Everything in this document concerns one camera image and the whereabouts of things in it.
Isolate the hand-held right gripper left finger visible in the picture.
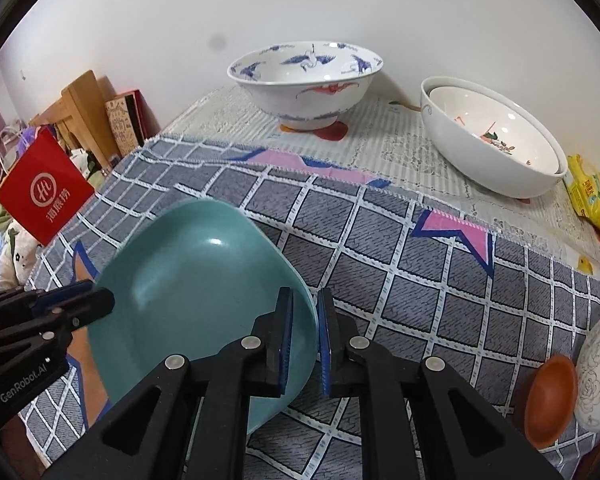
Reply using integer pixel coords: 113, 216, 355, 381
41, 287, 295, 480

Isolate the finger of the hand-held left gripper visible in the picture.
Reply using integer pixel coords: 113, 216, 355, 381
0, 280, 95, 320
0, 287, 116, 358

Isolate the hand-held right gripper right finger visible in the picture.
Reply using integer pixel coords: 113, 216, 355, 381
317, 287, 565, 480

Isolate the teal plate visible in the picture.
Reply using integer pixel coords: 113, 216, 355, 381
87, 199, 320, 436

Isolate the printed bedding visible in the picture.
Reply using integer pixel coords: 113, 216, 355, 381
0, 195, 46, 295

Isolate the grey checked cloth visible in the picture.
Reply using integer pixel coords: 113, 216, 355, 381
17, 135, 600, 480

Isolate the red paper bag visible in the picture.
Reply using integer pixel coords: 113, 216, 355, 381
0, 127, 97, 247

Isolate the purple plastic bag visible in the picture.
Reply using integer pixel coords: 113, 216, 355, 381
0, 124, 57, 171

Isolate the brown cardboard box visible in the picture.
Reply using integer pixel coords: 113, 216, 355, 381
105, 96, 142, 158

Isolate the wooden chair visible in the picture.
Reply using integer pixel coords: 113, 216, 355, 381
29, 70, 122, 171

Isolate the red box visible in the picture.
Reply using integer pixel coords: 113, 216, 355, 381
114, 89, 162, 147

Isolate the white lace tablecloth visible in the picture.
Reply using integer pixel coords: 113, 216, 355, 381
152, 84, 600, 281

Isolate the small brown dish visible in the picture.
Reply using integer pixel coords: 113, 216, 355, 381
524, 355, 579, 448

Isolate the large white bowl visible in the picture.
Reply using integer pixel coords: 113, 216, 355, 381
420, 76, 570, 200

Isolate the blue crane print bowl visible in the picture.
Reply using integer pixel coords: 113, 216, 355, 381
227, 41, 384, 132

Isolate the white bowl with orange print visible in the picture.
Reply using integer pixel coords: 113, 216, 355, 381
428, 86, 564, 174

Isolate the yellow snack packet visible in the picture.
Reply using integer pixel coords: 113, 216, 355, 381
566, 154, 600, 238

